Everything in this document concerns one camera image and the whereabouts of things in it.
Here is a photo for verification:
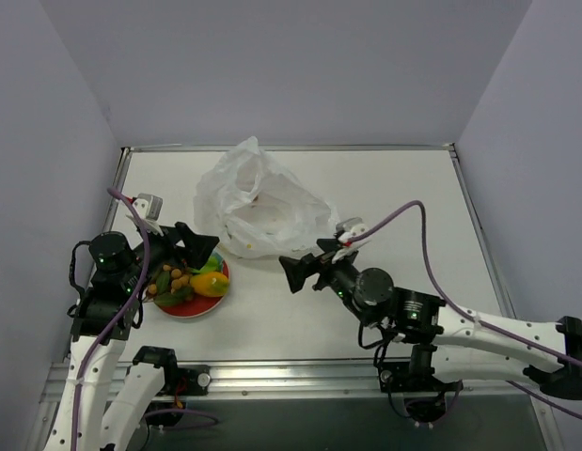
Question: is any aluminium front rail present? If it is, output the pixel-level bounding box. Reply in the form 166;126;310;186
40;359;522;402

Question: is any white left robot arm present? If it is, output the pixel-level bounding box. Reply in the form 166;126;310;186
44;222;219;450

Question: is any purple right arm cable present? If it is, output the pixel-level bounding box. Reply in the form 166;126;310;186
351;200;582;424

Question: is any yellow fake mango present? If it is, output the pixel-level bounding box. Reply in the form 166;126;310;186
189;272;229;298

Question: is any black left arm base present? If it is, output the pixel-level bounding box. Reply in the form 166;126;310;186
145;365;211;428

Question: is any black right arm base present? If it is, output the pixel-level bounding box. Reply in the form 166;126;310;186
373;342;464;429

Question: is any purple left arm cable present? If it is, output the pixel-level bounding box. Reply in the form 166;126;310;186
69;186;220;451

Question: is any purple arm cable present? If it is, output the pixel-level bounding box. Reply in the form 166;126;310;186
69;186;220;451
351;200;582;424

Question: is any white plastic bag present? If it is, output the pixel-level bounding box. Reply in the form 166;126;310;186
193;136;339;259

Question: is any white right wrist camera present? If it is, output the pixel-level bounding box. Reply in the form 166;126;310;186
332;217;370;264

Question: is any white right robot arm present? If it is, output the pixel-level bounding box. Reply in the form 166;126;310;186
278;239;582;400

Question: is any fake longan bunch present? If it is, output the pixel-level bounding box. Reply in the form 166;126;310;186
143;264;195;307

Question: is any green fake starfruit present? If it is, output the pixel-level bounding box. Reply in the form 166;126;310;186
191;253;223;274

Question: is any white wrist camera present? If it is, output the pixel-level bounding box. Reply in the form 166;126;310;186
332;217;370;264
126;193;164;236

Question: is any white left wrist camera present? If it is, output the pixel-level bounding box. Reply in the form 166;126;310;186
126;193;164;236

